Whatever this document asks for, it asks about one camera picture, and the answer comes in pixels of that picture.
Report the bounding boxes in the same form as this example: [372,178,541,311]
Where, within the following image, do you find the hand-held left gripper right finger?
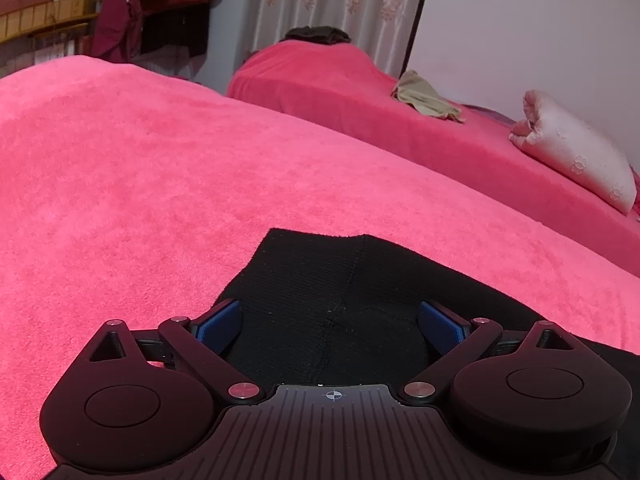
[399,301,577,406]

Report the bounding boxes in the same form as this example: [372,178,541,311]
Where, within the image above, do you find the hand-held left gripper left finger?
[86,298,266,405]

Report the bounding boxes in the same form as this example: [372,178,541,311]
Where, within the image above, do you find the black knit pants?
[212,228,640,480]

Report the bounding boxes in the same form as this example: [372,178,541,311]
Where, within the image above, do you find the purple grey cloth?
[462,104,516,127]

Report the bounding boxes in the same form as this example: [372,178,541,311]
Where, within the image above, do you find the pale pink pillow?
[509,89,638,216]

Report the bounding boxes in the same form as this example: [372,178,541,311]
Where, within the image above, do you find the beige crumpled cloth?
[391,70,467,124]

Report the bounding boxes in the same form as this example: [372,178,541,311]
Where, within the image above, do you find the red bed with blanket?
[226,40,640,278]

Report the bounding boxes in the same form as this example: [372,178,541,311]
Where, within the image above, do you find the dark crumpled cloth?
[285,25,351,45]

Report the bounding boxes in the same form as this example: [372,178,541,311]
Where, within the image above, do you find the white radiator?
[0,40,77,79]

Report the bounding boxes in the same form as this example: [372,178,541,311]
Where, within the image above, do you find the maroon hanging garment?
[92,0,144,61]

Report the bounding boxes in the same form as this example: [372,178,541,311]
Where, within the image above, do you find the white lace curtain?
[247,0,431,76]

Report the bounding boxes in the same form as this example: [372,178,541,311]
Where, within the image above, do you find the wooden shelf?
[0,0,99,44]

